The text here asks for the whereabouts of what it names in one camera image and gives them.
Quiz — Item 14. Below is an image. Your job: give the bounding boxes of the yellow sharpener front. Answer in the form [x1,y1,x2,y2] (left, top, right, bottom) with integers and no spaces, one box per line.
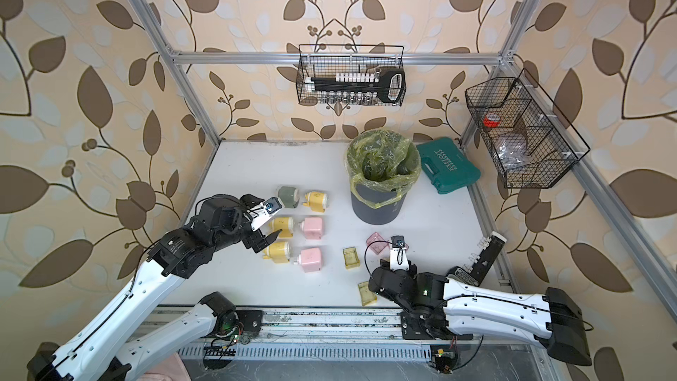
[263,241,291,264]

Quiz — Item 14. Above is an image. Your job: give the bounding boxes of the yellow sharpener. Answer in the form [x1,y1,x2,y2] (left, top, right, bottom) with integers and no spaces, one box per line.
[263,241,291,264]
[271,217,294,239]
[303,192,328,213]

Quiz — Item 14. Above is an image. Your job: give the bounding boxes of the green pencil sharpener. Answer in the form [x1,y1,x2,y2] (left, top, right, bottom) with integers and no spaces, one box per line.
[277,186,300,209]

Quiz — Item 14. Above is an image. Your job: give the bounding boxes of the pink transparent shavings tray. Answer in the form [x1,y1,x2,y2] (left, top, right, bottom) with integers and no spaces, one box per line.
[366,232,390,256]

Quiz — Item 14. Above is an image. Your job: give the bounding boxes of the pink sharpener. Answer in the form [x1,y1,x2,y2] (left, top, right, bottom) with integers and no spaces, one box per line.
[296,248,323,273]
[300,216,324,240]

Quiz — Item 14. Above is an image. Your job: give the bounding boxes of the pink sharpener front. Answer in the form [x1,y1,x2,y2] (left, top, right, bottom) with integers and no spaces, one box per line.
[296,248,323,273]

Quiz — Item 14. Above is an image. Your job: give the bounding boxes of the yellow transparent shavings tray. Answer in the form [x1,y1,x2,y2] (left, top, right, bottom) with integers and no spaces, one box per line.
[343,247,361,270]

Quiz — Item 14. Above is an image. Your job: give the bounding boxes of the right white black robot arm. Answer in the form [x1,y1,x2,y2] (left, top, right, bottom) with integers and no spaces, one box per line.
[368,266,592,366]

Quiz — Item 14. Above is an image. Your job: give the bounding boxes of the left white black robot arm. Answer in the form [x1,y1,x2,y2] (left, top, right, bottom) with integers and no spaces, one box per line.
[26,194,283,380]

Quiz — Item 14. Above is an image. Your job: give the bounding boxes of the grey trash bin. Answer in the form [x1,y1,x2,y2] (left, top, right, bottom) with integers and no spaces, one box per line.
[351,180,407,226]

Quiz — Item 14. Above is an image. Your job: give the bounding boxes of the green plastic bin liner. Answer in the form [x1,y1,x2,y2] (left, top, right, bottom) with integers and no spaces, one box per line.
[345,128,421,193]

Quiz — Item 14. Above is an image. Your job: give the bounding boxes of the green plastic tool case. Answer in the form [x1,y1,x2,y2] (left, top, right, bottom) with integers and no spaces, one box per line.
[416,138,481,195]

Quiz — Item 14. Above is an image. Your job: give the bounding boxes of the socket set holder black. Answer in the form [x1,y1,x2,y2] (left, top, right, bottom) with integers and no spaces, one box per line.
[296,68,407,106]

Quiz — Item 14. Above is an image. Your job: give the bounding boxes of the pink cloth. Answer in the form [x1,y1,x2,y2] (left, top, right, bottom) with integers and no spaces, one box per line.
[138,354,191,381]

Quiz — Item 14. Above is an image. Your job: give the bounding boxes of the clear plastic bag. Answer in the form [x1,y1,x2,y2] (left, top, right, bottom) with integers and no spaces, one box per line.
[495,132,531,171]

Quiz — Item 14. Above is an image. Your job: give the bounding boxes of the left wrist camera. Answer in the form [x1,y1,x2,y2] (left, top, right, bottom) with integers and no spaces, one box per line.
[248,197,283,231]

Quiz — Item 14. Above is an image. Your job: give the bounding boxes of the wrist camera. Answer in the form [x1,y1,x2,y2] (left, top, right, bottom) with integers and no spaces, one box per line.
[390,236,410,272]
[248,197,283,231]

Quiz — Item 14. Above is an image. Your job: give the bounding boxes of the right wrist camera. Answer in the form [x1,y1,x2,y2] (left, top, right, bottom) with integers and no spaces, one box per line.
[390,236,410,272]

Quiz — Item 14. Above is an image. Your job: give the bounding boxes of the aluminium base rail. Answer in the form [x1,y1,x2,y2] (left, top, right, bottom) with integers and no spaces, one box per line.
[142,305,552,346]

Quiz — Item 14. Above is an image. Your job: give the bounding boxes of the slotted grey cable duct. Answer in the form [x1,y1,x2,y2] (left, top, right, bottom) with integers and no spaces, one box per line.
[178,343,432,363]

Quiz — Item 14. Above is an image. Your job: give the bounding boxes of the black wire basket back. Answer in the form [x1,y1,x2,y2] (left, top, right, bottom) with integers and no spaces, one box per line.
[295,43,407,107]

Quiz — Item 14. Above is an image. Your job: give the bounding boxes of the black wire basket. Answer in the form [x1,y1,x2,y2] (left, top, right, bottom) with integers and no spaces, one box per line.
[295,43,407,107]
[465,69,591,189]

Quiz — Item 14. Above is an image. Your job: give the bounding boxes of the black wire basket right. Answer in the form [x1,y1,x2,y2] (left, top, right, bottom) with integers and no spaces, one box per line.
[465,69,591,189]

